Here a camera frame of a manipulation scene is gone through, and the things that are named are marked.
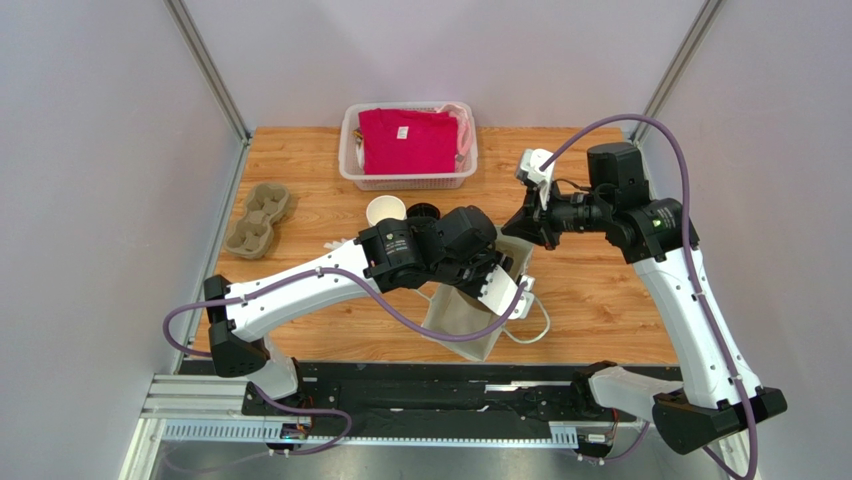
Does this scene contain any green paper gift bag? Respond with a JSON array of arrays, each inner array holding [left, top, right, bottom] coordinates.
[[422, 233, 534, 362]]

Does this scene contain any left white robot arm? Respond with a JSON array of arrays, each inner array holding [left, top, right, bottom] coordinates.
[[203, 206, 530, 399]]

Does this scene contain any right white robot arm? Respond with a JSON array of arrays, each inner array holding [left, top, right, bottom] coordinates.
[[502, 142, 787, 455]]

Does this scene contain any pink cloth in basket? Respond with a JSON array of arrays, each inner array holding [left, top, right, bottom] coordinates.
[[435, 103, 474, 163]]

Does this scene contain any stack of black lids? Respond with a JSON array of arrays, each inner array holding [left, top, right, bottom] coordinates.
[[406, 202, 441, 220]]

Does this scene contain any stack of paper cups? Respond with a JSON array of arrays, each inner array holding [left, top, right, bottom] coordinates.
[[365, 195, 407, 227]]

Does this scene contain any red folded shirt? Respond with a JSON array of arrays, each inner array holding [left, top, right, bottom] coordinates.
[[358, 108, 458, 175]]

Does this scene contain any white plastic basket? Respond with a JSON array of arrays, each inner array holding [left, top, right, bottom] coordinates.
[[338, 101, 478, 190]]

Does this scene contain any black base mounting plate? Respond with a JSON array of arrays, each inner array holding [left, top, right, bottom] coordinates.
[[285, 361, 637, 440]]

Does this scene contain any white wrapped straw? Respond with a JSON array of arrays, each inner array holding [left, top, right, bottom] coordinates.
[[323, 241, 346, 251]]

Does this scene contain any brown pulp cup carrier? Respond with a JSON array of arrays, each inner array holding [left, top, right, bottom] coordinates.
[[223, 183, 293, 260]]

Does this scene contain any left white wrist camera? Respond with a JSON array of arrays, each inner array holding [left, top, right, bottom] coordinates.
[[477, 266, 536, 320]]

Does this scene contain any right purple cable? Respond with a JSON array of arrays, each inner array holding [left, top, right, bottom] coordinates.
[[539, 113, 759, 480]]

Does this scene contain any purple cable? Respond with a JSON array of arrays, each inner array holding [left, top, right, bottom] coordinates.
[[539, 113, 759, 480], [161, 266, 530, 457]]

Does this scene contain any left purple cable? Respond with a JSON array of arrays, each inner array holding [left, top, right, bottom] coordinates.
[[161, 266, 530, 457]]

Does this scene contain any aluminium frame rail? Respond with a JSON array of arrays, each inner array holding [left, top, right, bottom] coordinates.
[[139, 373, 745, 449]]

